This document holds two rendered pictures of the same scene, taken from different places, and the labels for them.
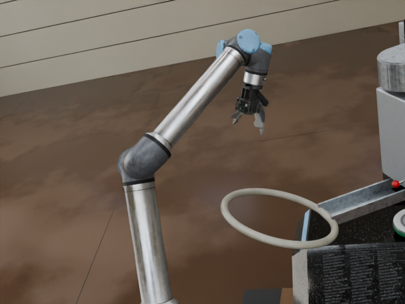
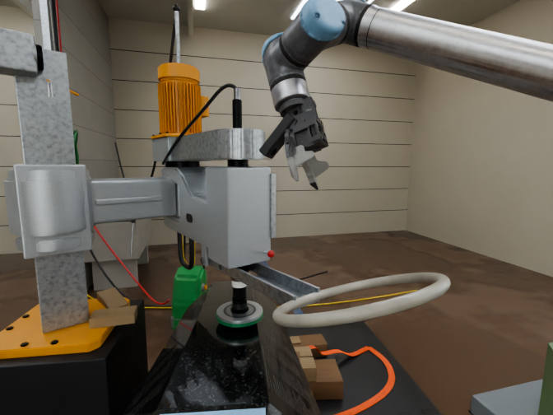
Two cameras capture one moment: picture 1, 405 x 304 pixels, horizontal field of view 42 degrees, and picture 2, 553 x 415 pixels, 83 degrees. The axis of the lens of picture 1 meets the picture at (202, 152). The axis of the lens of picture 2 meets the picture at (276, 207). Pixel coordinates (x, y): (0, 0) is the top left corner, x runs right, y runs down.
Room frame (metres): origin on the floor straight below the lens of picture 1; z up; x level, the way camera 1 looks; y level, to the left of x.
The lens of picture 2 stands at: (2.38, 0.42, 1.57)
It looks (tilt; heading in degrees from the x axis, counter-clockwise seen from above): 8 degrees down; 245
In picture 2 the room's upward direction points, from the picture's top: straight up
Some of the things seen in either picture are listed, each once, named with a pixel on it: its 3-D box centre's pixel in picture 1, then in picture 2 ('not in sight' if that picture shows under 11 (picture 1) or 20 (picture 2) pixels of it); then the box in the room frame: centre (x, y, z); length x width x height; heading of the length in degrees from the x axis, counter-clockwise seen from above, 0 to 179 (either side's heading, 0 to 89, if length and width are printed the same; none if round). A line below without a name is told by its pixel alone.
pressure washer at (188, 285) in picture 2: not in sight; (189, 282); (1.90, -2.49, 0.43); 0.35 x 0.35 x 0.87; 58
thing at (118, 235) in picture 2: not in sight; (123, 244); (2.50, -4.31, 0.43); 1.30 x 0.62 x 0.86; 79
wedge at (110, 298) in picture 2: not in sight; (112, 298); (2.50, -1.49, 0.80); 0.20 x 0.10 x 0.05; 112
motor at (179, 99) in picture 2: not in sight; (182, 104); (2.06, -1.54, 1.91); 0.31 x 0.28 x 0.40; 12
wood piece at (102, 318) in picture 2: not in sight; (113, 316); (2.48, -1.25, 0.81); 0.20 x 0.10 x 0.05; 171
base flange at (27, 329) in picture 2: not in sight; (65, 322); (2.71, -1.37, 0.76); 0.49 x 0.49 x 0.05; 73
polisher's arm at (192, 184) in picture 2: not in sight; (204, 209); (2.01, -1.27, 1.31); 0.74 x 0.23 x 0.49; 102
